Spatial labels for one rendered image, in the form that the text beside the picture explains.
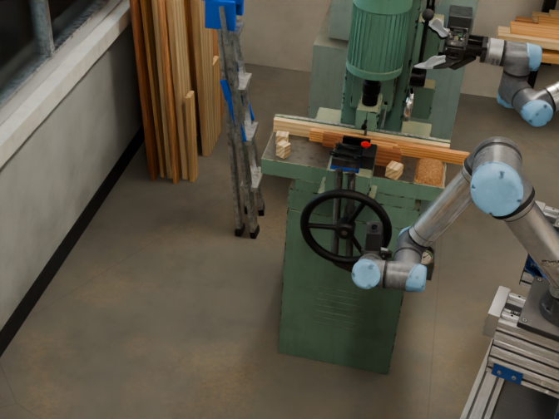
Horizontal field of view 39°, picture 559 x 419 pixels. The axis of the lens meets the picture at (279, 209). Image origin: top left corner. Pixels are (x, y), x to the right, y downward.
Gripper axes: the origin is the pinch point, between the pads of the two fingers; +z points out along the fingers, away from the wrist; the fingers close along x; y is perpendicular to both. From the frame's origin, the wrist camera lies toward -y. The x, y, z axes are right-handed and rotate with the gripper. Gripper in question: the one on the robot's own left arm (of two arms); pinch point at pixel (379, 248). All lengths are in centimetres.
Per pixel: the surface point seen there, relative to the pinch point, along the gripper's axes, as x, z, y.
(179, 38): -111, 111, -68
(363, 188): -7.4, 6.4, -17.2
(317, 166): -24.2, 14.8, -21.9
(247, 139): -70, 93, -26
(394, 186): 1.2, 17.2, -17.8
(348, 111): -20, 43, -41
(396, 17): -2, -1, -69
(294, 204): -32.0, 21.9, -8.0
